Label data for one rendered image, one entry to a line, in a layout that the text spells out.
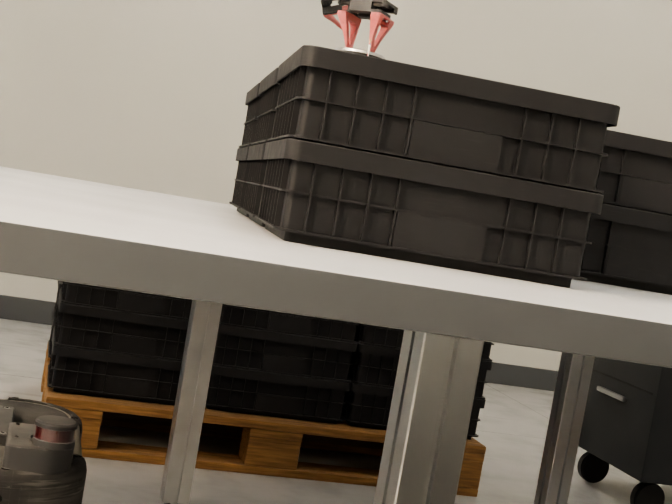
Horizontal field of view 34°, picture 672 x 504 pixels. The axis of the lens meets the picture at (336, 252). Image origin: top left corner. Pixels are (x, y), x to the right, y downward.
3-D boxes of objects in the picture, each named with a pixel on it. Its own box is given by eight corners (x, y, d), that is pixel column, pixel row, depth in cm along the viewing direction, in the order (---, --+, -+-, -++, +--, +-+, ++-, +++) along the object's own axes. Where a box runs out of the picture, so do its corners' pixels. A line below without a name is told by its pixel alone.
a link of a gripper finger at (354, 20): (345, 55, 216) (354, 8, 216) (378, 58, 213) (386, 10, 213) (329, 47, 210) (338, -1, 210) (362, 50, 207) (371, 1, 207)
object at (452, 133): (288, 146, 127) (304, 48, 127) (264, 149, 157) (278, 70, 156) (606, 203, 134) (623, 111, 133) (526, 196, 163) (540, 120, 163)
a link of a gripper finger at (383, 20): (356, 56, 215) (364, 9, 215) (388, 59, 212) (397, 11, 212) (340, 48, 209) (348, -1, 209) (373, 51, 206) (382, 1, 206)
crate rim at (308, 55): (300, 64, 127) (304, 43, 127) (274, 82, 156) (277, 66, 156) (622, 126, 133) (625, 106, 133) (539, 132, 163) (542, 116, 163)
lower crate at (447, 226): (270, 239, 128) (288, 137, 127) (250, 225, 157) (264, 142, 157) (591, 292, 134) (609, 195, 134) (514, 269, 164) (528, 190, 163)
